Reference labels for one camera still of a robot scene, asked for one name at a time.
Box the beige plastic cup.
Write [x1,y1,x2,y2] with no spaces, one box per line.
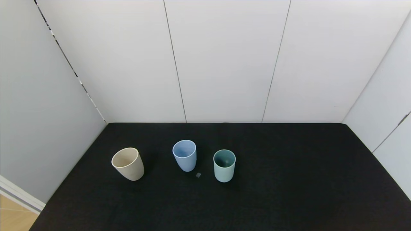
[111,147,144,181]

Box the blue plastic cup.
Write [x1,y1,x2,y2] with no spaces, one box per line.
[172,140,197,172]

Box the white baseboard strip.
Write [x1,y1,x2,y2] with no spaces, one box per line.
[0,175,46,215]

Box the green plastic cup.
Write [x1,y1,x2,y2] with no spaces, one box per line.
[213,149,236,183]

